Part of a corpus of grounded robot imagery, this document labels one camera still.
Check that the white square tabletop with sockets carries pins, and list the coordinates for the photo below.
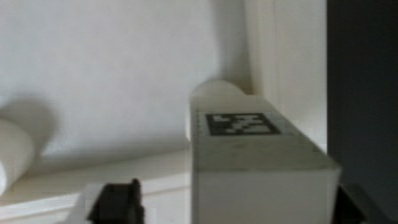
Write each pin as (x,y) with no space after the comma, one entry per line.
(103,60)

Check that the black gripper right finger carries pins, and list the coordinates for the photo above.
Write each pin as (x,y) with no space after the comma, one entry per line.
(356,210)

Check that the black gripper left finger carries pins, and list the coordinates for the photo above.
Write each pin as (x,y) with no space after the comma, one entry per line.
(118,207)

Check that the white leg with tag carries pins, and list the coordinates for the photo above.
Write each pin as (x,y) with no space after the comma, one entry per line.
(263,174)

